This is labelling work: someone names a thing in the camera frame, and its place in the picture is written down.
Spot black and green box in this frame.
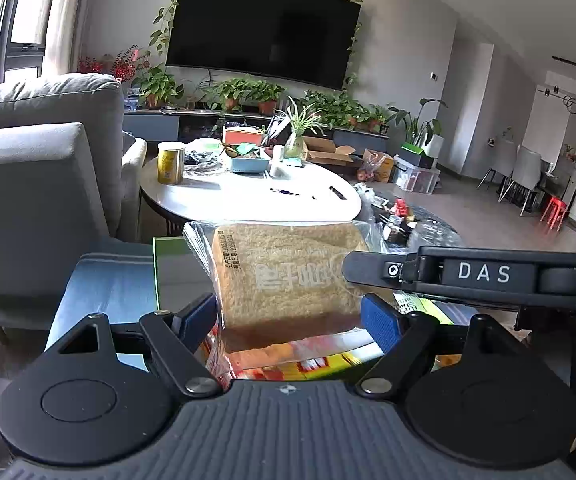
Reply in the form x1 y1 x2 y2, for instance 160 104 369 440
400 142 439 169

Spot orange box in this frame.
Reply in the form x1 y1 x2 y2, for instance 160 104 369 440
222 126 265 148

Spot bagged bread loaf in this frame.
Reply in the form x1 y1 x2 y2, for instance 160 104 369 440
183 219 386 361

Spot grey dining chair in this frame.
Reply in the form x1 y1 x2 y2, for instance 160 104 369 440
500 146 545 217
478 137 517 189

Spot yellow can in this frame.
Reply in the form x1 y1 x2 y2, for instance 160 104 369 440
157 141 187 185

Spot light curtain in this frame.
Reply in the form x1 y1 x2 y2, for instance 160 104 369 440
42 0 91 79

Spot spider plant in glass vase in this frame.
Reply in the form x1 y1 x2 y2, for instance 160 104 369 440
273 97 331 159

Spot open cardboard box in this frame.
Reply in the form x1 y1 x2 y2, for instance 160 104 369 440
302 135 357 166

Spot dark framed window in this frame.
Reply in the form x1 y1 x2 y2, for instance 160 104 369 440
0 0 61 86

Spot light blue tray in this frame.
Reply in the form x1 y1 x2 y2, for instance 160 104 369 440
222 152 273 175

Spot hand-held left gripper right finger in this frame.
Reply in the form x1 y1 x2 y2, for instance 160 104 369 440
356 293 533 396

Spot row of potted plants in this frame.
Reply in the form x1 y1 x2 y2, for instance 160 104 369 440
298 89 395 134

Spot clear storage bin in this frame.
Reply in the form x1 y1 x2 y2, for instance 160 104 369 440
393 156 441 195

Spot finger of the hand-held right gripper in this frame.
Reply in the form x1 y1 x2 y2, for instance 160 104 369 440
342 250 411 293

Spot potted green plant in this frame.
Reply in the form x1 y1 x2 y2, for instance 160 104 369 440
250 80 287 116
132 65 185 110
208 77 253 113

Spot round glass table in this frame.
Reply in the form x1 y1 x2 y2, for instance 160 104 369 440
358 186 467 252

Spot black ring ceiling light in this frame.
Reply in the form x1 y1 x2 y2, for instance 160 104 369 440
538 87 576 114

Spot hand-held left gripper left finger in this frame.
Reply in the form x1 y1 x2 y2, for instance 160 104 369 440
45 293 221 397

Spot blue striped tablecloth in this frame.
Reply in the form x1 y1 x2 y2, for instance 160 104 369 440
42 246 576 391

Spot white round coffee table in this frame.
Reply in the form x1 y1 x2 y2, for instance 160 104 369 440
138 152 363 227

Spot black television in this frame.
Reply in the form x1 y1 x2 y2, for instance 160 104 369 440
165 0 363 92

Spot grey armchair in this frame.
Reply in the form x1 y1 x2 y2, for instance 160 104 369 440
0 72 149 346

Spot red berry branches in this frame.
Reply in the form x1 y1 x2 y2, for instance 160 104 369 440
76 45 153 84

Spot tall plant in white pot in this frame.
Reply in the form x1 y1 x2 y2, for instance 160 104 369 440
388 98 449 159

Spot red stool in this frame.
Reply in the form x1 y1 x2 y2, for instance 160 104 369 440
539 196 568 233

